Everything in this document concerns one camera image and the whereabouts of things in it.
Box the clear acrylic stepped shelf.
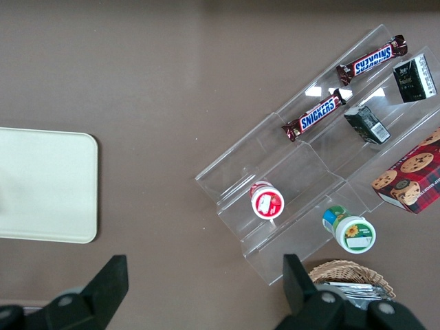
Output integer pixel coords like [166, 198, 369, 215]
[195, 23, 440, 287]

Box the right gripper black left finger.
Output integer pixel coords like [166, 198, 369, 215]
[25, 254, 129, 330]

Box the Snickers chocolate bar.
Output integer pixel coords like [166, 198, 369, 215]
[281, 88, 353, 142]
[335, 34, 409, 87]

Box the small black carton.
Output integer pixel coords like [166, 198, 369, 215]
[343, 105, 392, 145]
[392, 54, 438, 104]

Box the red lid yogurt cup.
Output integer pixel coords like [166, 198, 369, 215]
[250, 181, 285, 221]

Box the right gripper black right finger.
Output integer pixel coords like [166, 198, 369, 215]
[274, 254, 427, 330]

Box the aluminium foil tray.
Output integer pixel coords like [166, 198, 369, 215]
[318, 281, 393, 312]

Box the light wicker basket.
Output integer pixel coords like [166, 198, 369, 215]
[307, 260, 397, 300]

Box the beige plastic tray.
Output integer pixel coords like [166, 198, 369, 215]
[0, 126, 99, 245]

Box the green lid yogurt cup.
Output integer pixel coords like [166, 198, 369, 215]
[322, 205, 377, 255]

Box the red tartan cookie box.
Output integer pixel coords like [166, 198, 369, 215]
[371, 126, 440, 215]

